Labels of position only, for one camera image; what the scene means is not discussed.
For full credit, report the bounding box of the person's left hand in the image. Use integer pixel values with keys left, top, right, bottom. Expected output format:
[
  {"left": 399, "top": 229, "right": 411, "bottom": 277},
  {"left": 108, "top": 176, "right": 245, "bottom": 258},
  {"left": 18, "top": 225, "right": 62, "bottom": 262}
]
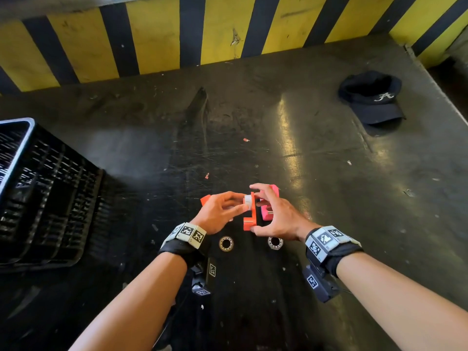
[{"left": 190, "top": 191, "right": 251, "bottom": 235}]

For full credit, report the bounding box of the person's right hand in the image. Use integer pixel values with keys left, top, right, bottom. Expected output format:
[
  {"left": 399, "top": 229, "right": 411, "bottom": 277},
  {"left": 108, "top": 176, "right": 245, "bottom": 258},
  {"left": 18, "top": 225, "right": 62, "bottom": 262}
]
[{"left": 250, "top": 183, "right": 316, "bottom": 242}]

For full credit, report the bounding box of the orange plastic bracket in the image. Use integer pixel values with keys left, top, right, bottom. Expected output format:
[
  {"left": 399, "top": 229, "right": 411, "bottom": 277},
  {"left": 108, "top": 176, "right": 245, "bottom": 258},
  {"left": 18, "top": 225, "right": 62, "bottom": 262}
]
[{"left": 200, "top": 192, "right": 259, "bottom": 231}]

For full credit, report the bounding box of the pink plastic bracket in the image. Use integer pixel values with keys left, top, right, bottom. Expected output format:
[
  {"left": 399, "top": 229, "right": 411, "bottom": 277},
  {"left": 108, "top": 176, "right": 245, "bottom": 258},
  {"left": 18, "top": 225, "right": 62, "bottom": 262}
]
[{"left": 257, "top": 184, "right": 281, "bottom": 221}]

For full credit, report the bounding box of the person's left forearm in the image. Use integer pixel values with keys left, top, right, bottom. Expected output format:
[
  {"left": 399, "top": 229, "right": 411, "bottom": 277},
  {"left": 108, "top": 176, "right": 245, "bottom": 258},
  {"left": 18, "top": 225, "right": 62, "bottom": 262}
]
[{"left": 69, "top": 252, "right": 188, "bottom": 351}]

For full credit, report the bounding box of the person's right forearm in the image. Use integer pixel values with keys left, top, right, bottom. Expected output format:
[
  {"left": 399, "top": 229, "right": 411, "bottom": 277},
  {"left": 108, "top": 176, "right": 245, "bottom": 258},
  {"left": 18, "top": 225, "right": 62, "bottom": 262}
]
[{"left": 335, "top": 252, "right": 468, "bottom": 351}]

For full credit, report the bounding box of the left wristband with marker tags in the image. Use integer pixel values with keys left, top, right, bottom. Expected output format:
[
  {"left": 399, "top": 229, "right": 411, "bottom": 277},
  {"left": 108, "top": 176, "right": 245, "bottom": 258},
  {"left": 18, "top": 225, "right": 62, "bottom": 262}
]
[{"left": 157, "top": 222, "right": 211, "bottom": 269}]

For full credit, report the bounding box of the wristband with marker tags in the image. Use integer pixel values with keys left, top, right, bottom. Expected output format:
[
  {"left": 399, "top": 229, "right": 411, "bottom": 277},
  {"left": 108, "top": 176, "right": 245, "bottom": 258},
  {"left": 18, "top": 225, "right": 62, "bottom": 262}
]
[
  {"left": 157, "top": 222, "right": 211, "bottom": 269},
  {"left": 304, "top": 225, "right": 363, "bottom": 277}
]

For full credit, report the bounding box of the right wristband with marker tags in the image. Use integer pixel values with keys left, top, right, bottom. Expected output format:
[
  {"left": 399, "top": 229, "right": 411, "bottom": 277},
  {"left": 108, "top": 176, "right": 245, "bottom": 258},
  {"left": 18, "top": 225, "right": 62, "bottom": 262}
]
[{"left": 304, "top": 225, "right": 363, "bottom": 277}]

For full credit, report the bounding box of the black baseball cap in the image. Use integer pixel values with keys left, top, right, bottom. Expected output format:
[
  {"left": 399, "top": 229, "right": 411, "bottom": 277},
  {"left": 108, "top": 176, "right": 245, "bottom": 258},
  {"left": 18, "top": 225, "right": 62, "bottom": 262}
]
[{"left": 338, "top": 71, "right": 407, "bottom": 126}]

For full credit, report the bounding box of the black plastic crate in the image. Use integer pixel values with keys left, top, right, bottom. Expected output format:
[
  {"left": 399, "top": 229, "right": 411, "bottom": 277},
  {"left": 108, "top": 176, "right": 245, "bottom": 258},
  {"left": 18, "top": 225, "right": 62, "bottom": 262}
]
[{"left": 0, "top": 117, "right": 105, "bottom": 270}]

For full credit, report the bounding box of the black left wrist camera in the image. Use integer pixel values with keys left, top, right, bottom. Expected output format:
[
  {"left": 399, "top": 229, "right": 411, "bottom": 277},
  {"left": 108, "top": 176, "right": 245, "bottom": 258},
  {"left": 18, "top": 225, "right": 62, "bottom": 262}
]
[{"left": 191, "top": 257, "right": 217, "bottom": 297}]

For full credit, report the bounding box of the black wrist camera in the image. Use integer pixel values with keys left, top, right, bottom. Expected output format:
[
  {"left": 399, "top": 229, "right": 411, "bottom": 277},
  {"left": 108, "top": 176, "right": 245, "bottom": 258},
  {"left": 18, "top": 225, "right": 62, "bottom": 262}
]
[
  {"left": 302, "top": 264, "right": 341, "bottom": 303},
  {"left": 191, "top": 257, "right": 217, "bottom": 297}
]

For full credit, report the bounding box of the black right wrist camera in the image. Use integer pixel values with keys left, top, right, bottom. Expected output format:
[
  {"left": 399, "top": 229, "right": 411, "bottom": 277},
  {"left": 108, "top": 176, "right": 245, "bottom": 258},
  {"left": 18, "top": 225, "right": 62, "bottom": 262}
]
[{"left": 302, "top": 264, "right": 341, "bottom": 303}]

